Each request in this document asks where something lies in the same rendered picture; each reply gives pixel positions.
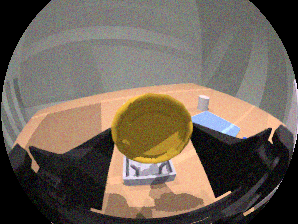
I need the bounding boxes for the grey cylinder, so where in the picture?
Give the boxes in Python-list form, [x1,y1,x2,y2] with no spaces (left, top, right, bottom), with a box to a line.
[197,95,210,112]

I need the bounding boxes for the yellow round plate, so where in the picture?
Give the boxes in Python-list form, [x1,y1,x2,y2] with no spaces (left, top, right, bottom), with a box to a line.
[112,93,193,164]

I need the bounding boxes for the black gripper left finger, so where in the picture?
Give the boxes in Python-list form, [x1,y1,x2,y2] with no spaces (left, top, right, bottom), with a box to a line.
[28,128,114,210]

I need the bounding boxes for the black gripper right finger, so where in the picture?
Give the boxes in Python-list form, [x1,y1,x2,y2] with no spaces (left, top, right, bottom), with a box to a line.
[190,123,273,198]

